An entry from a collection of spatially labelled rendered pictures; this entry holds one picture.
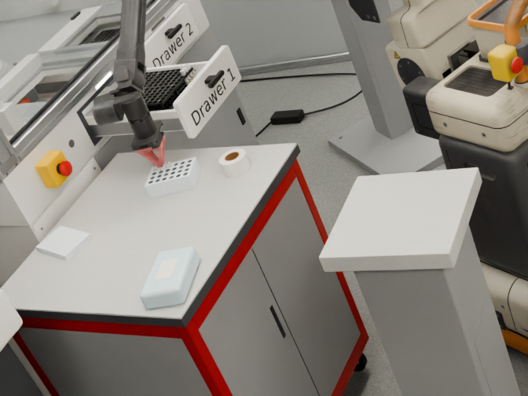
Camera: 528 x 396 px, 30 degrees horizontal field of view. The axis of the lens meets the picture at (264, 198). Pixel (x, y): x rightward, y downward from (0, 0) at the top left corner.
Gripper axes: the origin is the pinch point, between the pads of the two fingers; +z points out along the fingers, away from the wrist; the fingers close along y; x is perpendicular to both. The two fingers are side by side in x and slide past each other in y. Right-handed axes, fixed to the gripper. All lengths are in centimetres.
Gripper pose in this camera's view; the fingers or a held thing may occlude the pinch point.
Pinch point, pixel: (159, 163)
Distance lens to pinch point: 250.8
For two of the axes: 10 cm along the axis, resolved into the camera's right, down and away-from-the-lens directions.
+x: 9.4, -2.1, -2.6
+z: 3.2, 8.0, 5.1
